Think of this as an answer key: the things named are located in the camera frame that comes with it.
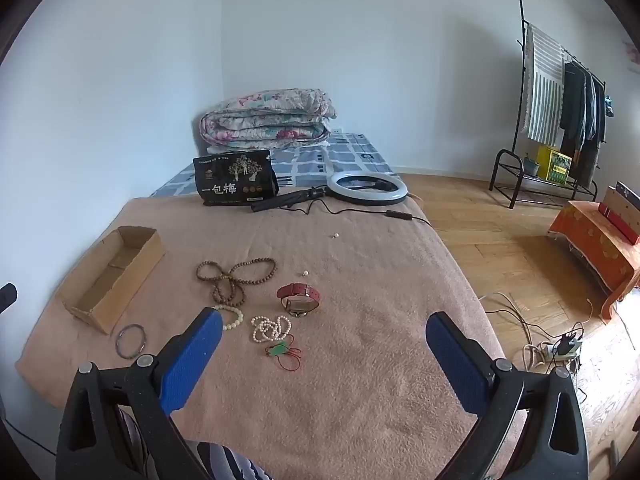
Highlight green jade pendant red cord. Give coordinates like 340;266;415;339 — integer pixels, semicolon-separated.
264;339;303;372

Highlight red flat box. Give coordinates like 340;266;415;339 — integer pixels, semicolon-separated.
597;202;640;247

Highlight white power strip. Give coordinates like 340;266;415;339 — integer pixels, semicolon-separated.
537;340;583;362

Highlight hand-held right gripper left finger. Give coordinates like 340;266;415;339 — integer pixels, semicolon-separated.
56;306;224;480

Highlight brown wooden bead necklace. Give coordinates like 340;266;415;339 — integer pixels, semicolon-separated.
196;256;277;305

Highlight black folded tripod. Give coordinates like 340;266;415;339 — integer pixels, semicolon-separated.
250;185;328;213

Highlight red strap wristwatch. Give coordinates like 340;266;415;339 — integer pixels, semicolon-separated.
276;282;322;318

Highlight yellow box on rack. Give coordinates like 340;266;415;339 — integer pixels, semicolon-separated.
548;152;573;184

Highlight beige coiled cord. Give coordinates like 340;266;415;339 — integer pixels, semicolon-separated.
522;342;549;372

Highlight black ring light cable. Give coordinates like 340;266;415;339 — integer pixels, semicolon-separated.
305;195;431;223

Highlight yellow carton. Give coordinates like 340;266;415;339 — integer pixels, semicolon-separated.
536;145;559;179

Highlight folded floral quilt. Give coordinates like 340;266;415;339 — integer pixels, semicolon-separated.
200;89;338;153

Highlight white pearl necklace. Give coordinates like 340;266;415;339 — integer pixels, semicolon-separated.
251;314;292;345

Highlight green striped hanging cloth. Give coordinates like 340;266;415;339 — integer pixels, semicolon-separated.
520;24;566;146

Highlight black snack bag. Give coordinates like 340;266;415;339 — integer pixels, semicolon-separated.
193;149;280;206

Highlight grey hair straightener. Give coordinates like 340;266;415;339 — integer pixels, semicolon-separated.
326;170;408;206

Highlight purple bangle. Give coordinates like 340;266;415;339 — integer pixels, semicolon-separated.
116;325;148;360

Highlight black metal clothes rack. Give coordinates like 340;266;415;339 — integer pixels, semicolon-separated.
489;0;608;209

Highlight pink blanket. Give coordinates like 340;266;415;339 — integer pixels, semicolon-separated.
15;192;506;480

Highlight dark blue hanging jacket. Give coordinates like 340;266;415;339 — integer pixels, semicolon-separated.
580;67;607;186

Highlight blue plaid bedsheet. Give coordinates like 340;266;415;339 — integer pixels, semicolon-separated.
150;131;401;198

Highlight pale green bead bracelet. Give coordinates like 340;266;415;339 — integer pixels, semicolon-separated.
212;304;245;332

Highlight dark green hanging shirt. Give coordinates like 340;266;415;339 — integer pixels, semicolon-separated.
559;60;587;152

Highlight cardboard box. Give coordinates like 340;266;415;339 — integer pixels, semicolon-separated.
59;226;166;335

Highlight black floor cable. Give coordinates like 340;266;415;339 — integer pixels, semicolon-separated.
477;292;601;356

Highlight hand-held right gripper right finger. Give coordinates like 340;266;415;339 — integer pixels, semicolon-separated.
425;311;590;480

